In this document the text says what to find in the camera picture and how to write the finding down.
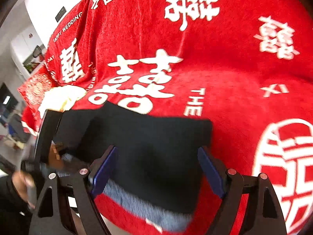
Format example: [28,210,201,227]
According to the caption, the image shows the red embroidered cushion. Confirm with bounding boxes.
[17,65,57,115]

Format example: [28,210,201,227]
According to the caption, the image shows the black pants with patterned lining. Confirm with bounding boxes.
[54,102,212,232]

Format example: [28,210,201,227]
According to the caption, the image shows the red blanket with white characters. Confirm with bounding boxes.
[20,0,313,235]

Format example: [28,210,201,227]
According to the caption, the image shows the person's left hand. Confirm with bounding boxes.
[12,171,35,209]

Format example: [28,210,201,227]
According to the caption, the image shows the white folded cloth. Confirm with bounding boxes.
[38,85,87,116]

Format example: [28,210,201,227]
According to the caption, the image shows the white wall cabinet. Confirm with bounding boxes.
[10,25,46,80]

